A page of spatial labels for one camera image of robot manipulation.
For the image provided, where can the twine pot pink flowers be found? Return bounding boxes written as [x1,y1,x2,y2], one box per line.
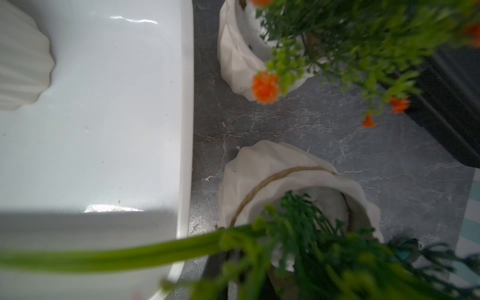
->
[0,139,480,300]

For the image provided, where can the white rectangular storage tray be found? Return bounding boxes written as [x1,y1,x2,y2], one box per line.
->
[0,0,195,300]

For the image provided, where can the twine pot orange flowers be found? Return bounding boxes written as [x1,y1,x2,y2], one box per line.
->
[217,1,480,128]

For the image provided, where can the ribbed pot orange flowers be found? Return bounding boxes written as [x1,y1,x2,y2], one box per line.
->
[1,1,55,111]

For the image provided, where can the black plastic tool case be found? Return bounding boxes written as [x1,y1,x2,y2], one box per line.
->
[406,46,480,168]

